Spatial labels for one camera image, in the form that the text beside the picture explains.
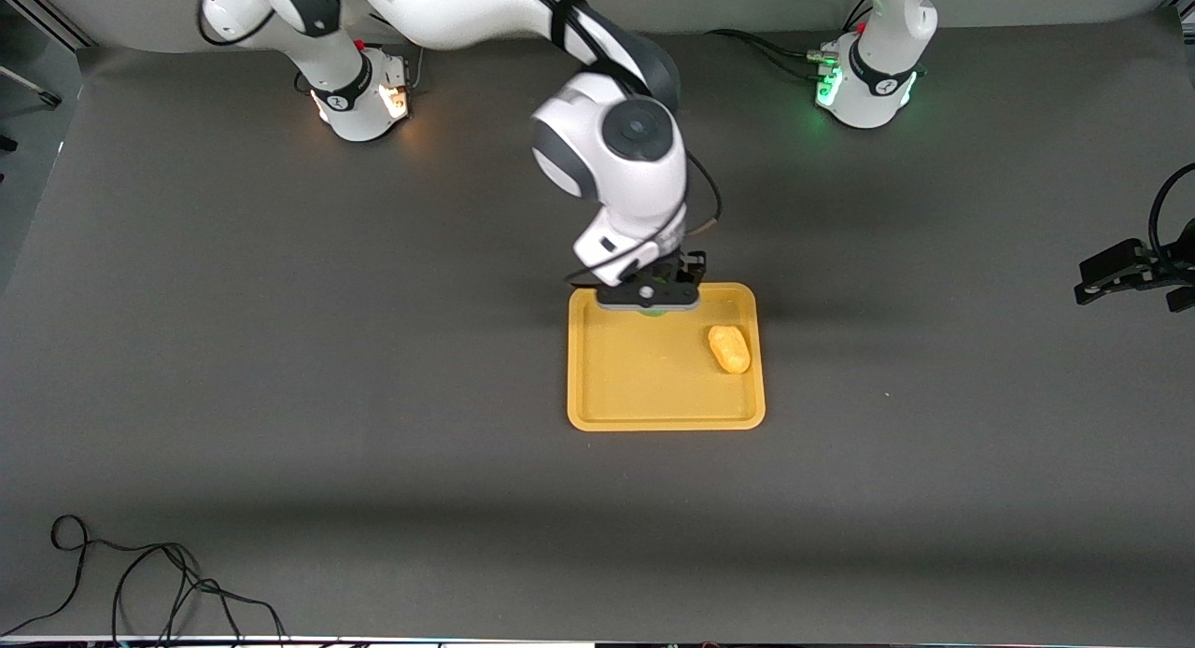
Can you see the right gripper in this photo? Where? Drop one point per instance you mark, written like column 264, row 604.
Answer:
column 682, row 268

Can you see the green apple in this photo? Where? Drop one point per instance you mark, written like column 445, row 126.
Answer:
column 653, row 312

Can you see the yellow potato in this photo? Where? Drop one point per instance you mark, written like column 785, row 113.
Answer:
column 729, row 349

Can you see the yellow plastic tray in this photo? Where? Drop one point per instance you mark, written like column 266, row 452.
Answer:
column 644, row 377

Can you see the metal stand leg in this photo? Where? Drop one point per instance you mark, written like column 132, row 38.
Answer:
column 33, row 88

